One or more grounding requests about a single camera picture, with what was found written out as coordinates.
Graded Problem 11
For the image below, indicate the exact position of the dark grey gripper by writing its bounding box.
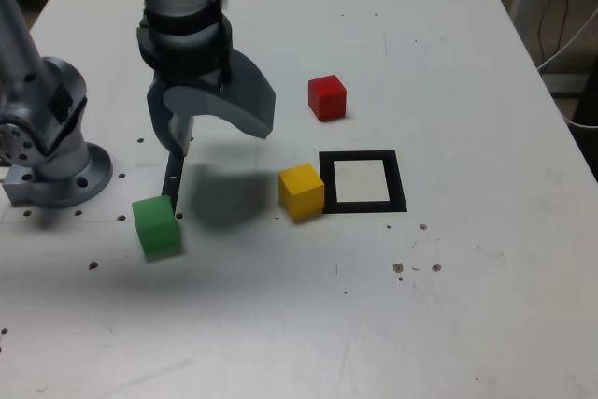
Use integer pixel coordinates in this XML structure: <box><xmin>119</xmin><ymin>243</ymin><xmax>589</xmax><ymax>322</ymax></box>
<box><xmin>136</xmin><ymin>14</ymin><xmax>278</xmax><ymax>158</ymax></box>

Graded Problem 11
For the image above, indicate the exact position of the red cube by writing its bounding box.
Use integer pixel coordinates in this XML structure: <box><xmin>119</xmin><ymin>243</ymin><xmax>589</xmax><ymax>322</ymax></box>
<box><xmin>307</xmin><ymin>74</ymin><xmax>348</xmax><ymax>122</ymax></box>

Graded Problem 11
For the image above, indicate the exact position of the green cube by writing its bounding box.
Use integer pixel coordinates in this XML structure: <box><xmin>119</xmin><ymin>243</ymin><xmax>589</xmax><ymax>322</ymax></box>
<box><xmin>131</xmin><ymin>193</ymin><xmax>182</xmax><ymax>263</ymax></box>

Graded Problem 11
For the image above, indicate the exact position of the yellow cube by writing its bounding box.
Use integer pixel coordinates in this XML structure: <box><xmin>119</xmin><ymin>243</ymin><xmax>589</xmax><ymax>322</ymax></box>
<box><xmin>278</xmin><ymin>163</ymin><xmax>326</xmax><ymax>222</ymax></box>

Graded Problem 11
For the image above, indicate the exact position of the black tape square outline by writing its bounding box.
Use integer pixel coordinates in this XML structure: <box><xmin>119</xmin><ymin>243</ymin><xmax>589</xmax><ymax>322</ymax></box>
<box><xmin>318</xmin><ymin>150</ymin><xmax>408</xmax><ymax>214</ymax></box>

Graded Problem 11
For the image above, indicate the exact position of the black tape strip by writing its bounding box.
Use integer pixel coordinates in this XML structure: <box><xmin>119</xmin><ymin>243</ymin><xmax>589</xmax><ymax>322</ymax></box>
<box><xmin>161</xmin><ymin>150</ymin><xmax>186</xmax><ymax>213</ymax></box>

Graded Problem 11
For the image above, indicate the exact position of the grey flat box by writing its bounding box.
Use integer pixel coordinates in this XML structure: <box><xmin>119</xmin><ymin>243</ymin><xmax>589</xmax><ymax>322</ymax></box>
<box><xmin>541</xmin><ymin>72</ymin><xmax>589</xmax><ymax>99</ymax></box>

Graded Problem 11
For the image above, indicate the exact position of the thin black hanging cable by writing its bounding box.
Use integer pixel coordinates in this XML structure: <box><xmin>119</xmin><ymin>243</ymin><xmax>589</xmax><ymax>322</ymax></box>
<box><xmin>536</xmin><ymin>0</ymin><xmax>571</xmax><ymax>64</ymax></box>

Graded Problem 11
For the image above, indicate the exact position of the thin white cable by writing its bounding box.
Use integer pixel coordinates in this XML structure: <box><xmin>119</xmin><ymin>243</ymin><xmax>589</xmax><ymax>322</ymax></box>
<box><xmin>536</xmin><ymin>10</ymin><xmax>598</xmax><ymax>74</ymax></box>

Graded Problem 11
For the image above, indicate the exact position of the white curved cable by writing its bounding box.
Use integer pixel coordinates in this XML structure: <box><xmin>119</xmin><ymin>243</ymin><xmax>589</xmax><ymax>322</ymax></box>
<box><xmin>559</xmin><ymin>107</ymin><xmax>598</xmax><ymax>130</ymax></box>

